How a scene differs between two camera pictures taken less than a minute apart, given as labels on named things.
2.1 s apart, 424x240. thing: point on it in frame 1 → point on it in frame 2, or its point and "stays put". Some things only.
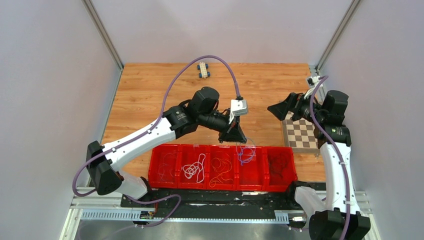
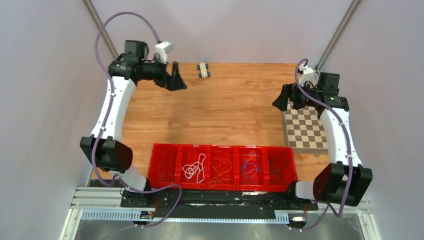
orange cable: x=221 y=166 stays put
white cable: x=191 y=169 stays put
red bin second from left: x=193 y=166 stays put
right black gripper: x=292 y=103 → x=290 y=90
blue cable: x=246 y=155 → x=249 y=168
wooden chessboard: x=299 y=134 stays put
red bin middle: x=221 y=169 stays put
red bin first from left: x=163 y=166 stays put
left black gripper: x=234 y=133 → x=173 y=82
